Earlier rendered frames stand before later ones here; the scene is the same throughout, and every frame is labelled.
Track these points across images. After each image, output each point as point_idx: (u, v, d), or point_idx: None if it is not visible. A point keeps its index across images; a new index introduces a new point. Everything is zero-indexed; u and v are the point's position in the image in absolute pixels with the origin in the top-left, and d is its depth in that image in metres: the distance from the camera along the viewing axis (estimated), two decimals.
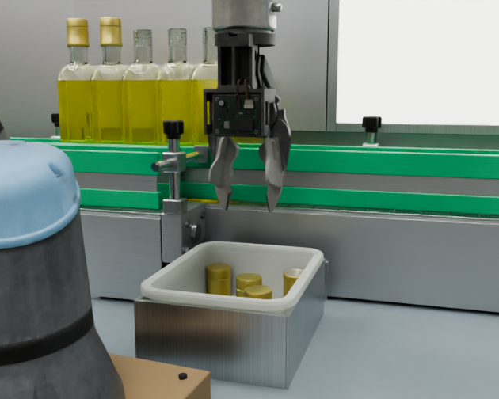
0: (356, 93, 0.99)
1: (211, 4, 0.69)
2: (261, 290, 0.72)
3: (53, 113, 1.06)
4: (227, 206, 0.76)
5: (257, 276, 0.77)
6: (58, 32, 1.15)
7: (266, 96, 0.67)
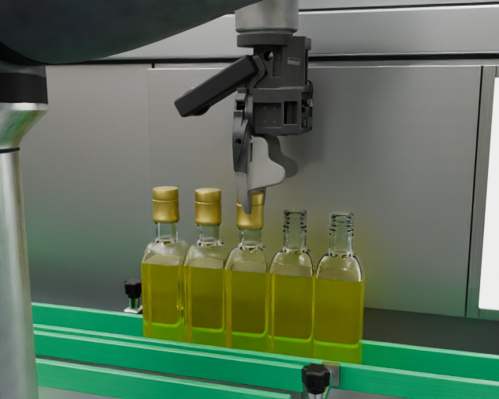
0: None
1: (269, 1, 0.67)
2: None
3: (127, 284, 0.88)
4: (249, 210, 0.73)
5: (251, 190, 0.77)
6: (126, 172, 0.97)
7: None
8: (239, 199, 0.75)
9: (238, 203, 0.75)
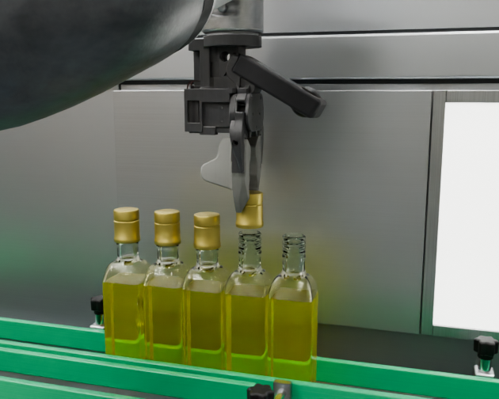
0: (459, 294, 0.83)
1: None
2: (253, 191, 0.76)
3: (93, 301, 0.90)
4: None
5: (208, 212, 0.79)
6: (95, 189, 0.99)
7: (192, 96, 0.72)
8: (196, 222, 0.77)
9: (195, 225, 0.77)
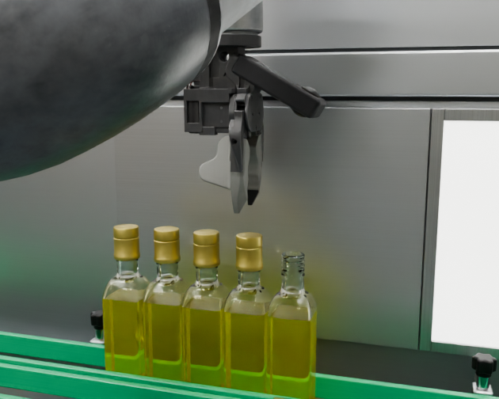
0: (457, 310, 0.83)
1: None
2: (253, 233, 0.77)
3: (93, 316, 0.91)
4: (249, 202, 0.79)
5: (207, 229, 0.79)
6: (95, 203, 1.00)
7: (192, 96, 0.72)
8: (195, 240, 0.77)
9: (195, 243, 0.78)
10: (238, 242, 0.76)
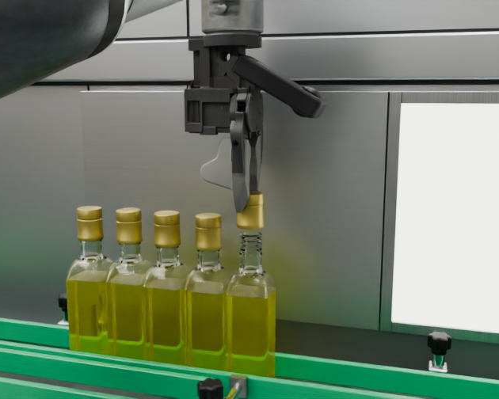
0: (416, 290, 0.84)
1: None
2: (212, 214, 0.78)
3: (60, 298, 0.92)
4: None
5: (169, 210, 0.81)
6: (65, 188, 1.01)
7: (193, 96, 0.72)
8: (155, 220, 0.79)
9: (155, 223, 0.79)
10: (196, 222, 0.77)
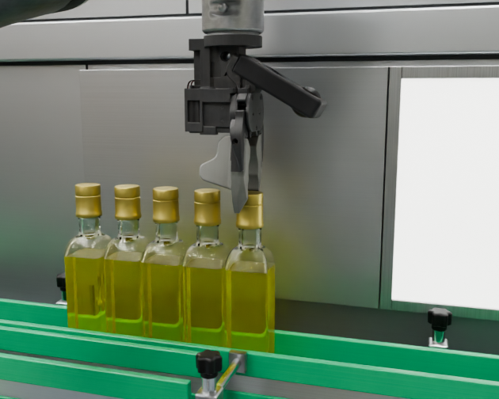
0: (416, 268, 0.84)
1: None
2: (211, 189, 0.78)
3: (59, 277, 0.91)
4: None
5: (168, 186, 0.80)
6: (63, 169, 1.00)
7: (193, 96, 0.72)
8: (154, 195, 0.78)
9: (154, 199, 0.79)
10: (196, 197, 0.77)
